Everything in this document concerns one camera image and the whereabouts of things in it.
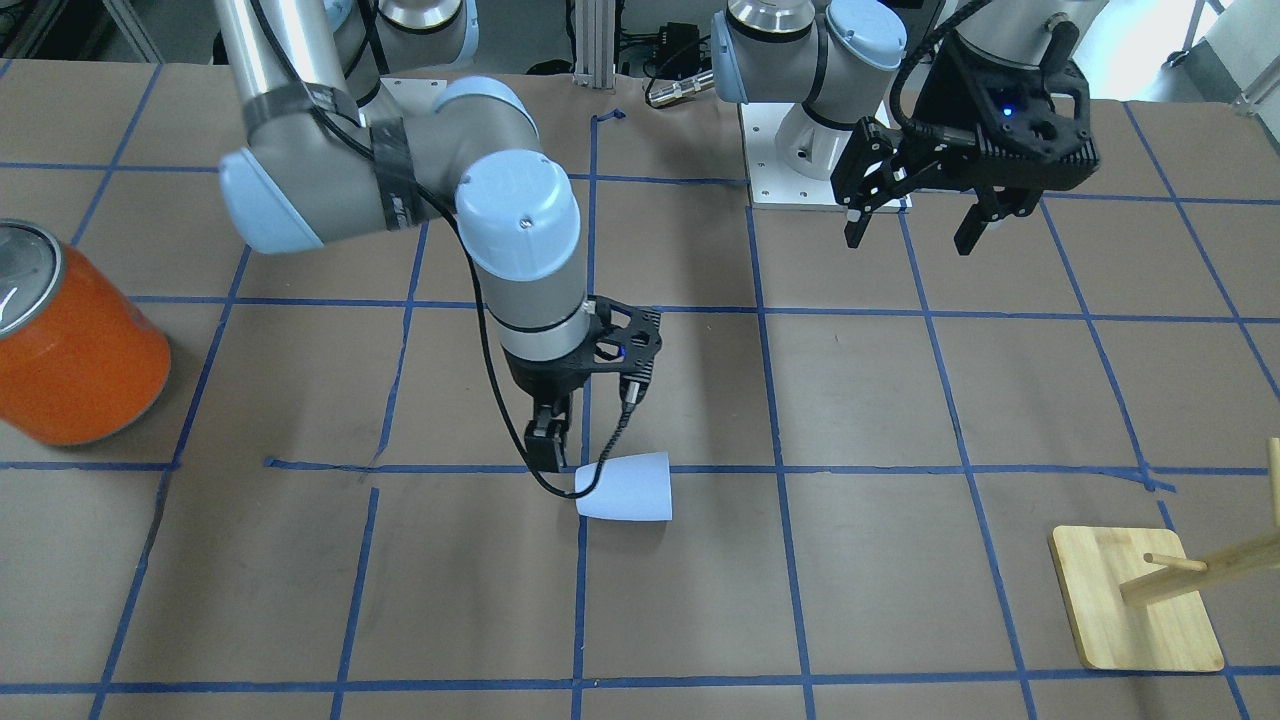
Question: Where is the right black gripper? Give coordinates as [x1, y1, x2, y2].
[500, 295, 662, 473]

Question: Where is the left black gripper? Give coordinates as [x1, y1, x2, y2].
[829, 35, 1101, 256]

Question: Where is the white plastic cup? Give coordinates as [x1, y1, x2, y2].
[575, 452, 673, 521]

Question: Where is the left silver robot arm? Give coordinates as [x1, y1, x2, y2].
[710, 1, 1103, 256]

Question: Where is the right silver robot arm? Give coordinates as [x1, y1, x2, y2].
[215, 1, 1074, 479]

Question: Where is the wooden mug tree stand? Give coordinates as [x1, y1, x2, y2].
[1050, 437, 1280, 673]

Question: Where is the orange cylindrical bin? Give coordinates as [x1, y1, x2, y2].
[1, 218, 172, 446]

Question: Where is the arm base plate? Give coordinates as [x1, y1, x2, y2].
[378, 77, 448, 114]
[739, 102, 850, 211]

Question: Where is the aluminium frame post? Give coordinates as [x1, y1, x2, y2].
[567, 0, 620, 94]

